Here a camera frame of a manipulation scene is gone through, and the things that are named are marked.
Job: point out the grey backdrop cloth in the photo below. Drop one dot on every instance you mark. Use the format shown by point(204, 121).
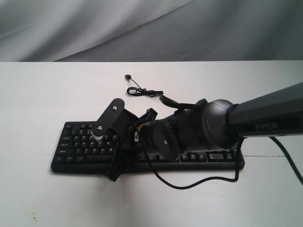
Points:
point(151, 30)

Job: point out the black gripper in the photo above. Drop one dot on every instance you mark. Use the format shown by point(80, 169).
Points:
point(169, 137)

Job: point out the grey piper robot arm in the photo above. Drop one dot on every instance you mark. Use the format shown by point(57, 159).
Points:
point(210, 126)

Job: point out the black acer keyboard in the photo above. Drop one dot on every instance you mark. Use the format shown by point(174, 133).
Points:
point(78, 153)

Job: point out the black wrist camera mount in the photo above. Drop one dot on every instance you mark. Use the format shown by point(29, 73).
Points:
point(115, 118)

